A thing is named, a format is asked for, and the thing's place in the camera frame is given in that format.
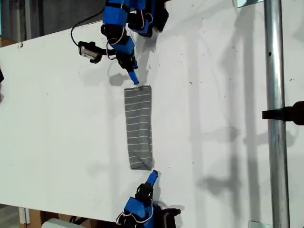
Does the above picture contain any grey white-striped towel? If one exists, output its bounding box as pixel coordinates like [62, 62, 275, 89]
[123, 85, 155, 171]

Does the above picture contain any white foam block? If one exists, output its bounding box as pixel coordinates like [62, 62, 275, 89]
[42, 218, 79, 228]

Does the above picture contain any brown cardboard box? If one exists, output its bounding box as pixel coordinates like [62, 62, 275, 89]
[28, 209, 95, 228]

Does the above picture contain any white table leg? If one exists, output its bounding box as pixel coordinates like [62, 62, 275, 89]
[18, 207, 30, 225]

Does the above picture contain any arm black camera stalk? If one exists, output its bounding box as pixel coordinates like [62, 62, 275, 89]
[96, 48, 118, 57]

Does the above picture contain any arm wrist servo wire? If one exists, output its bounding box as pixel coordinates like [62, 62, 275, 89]
[106, 27, 126, 60]

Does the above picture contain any arm gripper servo wire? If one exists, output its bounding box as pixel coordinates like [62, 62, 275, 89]
[133, 199, 155, 224]

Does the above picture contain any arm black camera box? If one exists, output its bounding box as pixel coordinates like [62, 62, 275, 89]
[77, 40, 102, 64]
[161, 206, 181, 228]

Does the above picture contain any arm looped servo wire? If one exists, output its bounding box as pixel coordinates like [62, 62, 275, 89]
[115, 211, 133, 225]

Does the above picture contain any arm shoulder servo wire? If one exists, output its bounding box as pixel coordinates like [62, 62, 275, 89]
[140, 9, 154, 30]

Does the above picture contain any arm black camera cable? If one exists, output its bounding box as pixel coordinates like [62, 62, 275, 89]
[70, 10, 106, 47]

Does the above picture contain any steel post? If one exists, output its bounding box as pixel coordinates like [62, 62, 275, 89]
[263, 0, 291, 228]

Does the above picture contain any black post clamp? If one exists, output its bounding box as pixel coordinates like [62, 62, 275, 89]
[262, 101, 304, 126]

